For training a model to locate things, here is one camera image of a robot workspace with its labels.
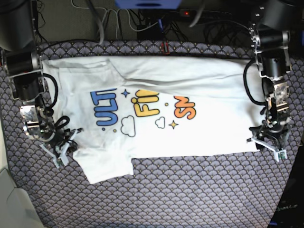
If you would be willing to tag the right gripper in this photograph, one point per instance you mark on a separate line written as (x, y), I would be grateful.
(49, 129)

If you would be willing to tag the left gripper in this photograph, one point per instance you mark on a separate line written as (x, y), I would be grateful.
(276, 136)

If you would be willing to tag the white printed T-shirt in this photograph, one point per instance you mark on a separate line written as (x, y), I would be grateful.
(150, 107)

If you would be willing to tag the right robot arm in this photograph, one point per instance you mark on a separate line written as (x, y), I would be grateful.
(21, 60)

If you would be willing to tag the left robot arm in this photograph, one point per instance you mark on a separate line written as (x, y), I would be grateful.
(269, 30)

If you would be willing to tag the patterned grey table cloth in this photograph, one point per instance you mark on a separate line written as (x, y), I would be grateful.
(237, 190)

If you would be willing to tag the grey plastic bin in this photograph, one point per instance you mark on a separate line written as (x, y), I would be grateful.
(16, 208)

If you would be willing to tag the red and black clamp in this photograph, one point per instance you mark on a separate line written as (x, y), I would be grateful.
(165, 48)

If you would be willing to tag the blue box at top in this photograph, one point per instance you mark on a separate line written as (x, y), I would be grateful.
(148, 4)

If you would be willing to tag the black power strip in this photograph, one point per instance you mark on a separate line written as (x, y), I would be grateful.
(208, 14)

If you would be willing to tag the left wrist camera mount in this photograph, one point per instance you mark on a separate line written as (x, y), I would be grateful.
(279, 154)

